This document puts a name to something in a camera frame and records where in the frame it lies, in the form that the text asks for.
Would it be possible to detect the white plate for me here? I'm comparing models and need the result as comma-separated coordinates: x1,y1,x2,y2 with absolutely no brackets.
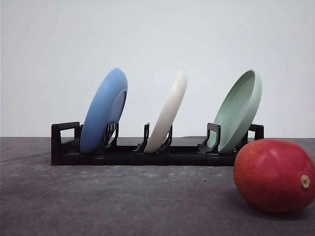
145,70,188,153

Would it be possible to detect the blue plate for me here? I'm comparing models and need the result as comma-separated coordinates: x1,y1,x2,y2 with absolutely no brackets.
80,68,128,154

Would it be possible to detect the green plate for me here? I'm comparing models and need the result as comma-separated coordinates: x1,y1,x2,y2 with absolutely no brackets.
208,70,262,153

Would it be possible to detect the black dish rack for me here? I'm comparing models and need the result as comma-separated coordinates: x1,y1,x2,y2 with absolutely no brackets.
52,121,264,167

